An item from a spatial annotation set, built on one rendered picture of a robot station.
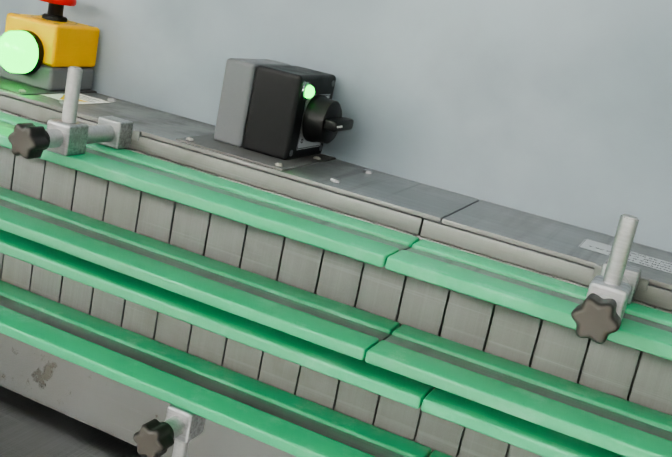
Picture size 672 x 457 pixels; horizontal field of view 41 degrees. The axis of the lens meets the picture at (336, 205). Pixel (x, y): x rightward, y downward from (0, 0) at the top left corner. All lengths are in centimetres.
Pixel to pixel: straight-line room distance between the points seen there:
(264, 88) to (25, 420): 42
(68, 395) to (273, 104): 36
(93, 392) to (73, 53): 35
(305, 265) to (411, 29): 25
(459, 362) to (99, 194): 38
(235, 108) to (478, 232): 26
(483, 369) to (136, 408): 37
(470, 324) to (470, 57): 25
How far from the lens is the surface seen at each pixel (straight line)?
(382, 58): 88
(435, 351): 72
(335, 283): 78
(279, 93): 83
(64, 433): 97
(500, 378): 71
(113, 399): 94
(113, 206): 88
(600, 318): 59
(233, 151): 83
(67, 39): 100
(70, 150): 80
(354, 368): 70
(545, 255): 72
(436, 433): 78
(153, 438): 75
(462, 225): 73
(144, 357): 85
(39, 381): 99
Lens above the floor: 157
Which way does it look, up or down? 65 degrees down
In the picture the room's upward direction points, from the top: 108 degrees counter-clockwise
